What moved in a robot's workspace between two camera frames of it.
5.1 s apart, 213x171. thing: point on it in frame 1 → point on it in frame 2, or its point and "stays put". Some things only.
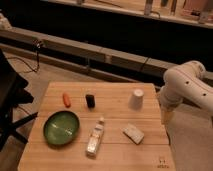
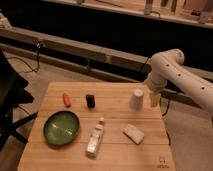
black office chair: x=12 y=94 stays put
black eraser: x=90 y=98 stays put
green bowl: x=61 y=128 stays put
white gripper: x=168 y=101 → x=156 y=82
